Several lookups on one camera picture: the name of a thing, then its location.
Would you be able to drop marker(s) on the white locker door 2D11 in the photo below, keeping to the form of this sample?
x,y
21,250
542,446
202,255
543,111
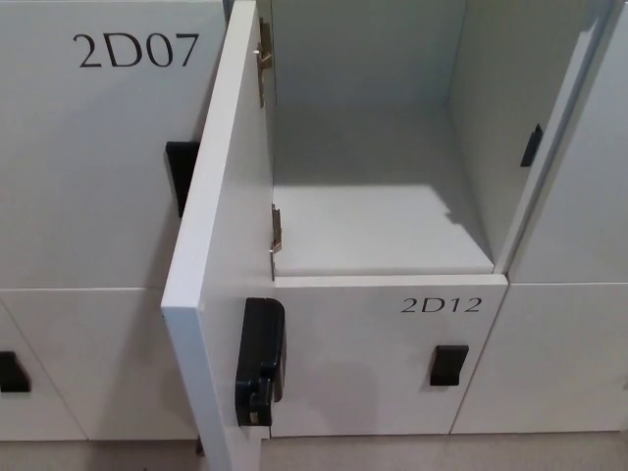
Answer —
x,y
221,206

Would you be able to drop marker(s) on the brass door hinge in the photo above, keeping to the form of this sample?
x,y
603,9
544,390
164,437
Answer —
x,y
265,59
277,228

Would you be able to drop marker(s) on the white locker door 2D12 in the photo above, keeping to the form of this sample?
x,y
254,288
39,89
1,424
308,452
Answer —
x,y
363,353

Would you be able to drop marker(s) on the black inner door lock box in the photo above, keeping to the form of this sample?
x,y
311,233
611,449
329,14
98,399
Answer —
x,y
257,353

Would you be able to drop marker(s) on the white locker door 2D07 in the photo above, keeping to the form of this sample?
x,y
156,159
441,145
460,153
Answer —
x,y
88,172

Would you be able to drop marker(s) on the white locker door 2D08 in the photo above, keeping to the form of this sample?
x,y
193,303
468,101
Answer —
x,y
108,353

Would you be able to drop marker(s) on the white locker compartment carcass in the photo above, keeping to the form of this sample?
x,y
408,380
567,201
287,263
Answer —
x,y
373,147

